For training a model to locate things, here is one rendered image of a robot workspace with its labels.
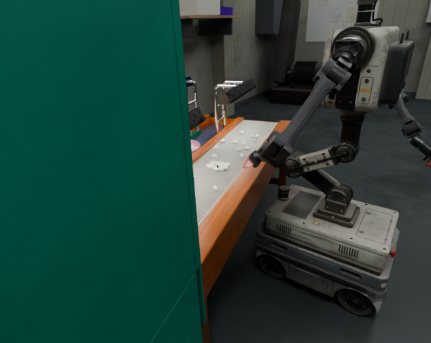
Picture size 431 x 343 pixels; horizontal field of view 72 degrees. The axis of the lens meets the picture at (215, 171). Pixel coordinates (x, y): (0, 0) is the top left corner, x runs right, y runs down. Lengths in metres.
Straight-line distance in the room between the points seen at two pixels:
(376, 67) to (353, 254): 0.91
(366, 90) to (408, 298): 1.30
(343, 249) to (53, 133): 1.53
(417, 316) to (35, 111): 2.04
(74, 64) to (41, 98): 0.07
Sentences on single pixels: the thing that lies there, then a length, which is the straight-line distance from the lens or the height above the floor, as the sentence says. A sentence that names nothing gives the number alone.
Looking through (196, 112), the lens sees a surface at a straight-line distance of 1.53.
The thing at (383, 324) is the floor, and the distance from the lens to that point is 2.02.
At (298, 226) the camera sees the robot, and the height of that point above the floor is 0.46.
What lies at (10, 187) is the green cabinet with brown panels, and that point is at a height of 1.33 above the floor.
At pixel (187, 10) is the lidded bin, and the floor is 1.68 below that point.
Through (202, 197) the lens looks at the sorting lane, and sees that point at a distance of 1.45.
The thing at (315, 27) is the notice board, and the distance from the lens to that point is 7.89.
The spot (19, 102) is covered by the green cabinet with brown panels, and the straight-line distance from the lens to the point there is 0.40.
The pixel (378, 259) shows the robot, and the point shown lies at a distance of 1.72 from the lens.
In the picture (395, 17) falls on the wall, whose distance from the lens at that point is 7.58.
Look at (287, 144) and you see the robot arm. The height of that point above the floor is 1.12.
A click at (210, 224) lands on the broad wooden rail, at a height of 0.77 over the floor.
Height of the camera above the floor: 1.49
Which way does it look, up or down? 26 degrees down
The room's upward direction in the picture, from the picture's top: 3 degrees counter-clockwise
